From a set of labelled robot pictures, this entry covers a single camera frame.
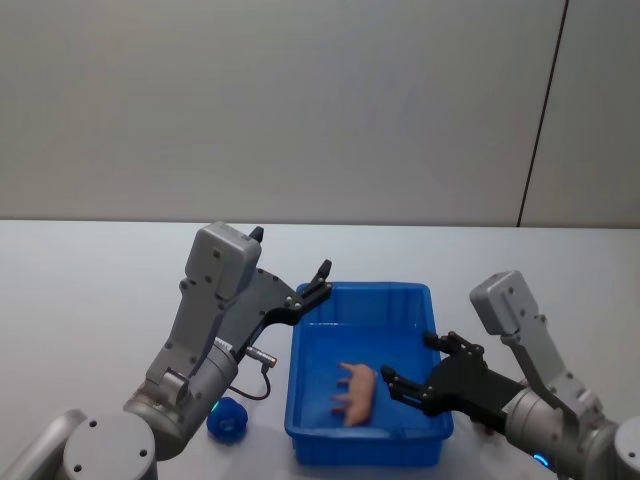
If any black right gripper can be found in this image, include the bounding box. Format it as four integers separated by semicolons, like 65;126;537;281
379;330;525;435

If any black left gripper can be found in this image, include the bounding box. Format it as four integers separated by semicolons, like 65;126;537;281
215;225;334;358

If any pink toy pig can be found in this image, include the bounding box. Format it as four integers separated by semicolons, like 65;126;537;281
329;361;379;429

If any blue plastic bin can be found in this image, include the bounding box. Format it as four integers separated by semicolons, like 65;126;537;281
283;281;455;469

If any blue knobbly toy ball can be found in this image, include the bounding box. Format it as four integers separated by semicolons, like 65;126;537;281
206;396;250;446

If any dark cable with silver plug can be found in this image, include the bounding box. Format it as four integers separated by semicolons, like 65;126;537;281
230;347;279;401

